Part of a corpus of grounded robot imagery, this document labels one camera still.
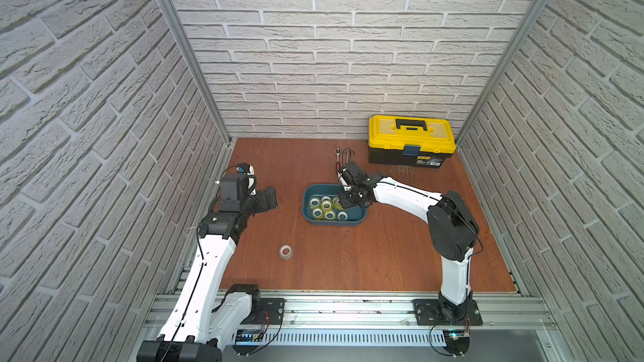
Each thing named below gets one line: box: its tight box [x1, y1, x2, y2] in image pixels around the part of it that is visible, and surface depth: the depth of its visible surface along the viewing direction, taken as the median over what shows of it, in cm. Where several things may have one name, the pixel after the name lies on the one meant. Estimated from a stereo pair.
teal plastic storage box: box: [301, 182, 368, 227], surface depth 95 cm
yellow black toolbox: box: [368, 114, 457, 169], surface depth 103 cm
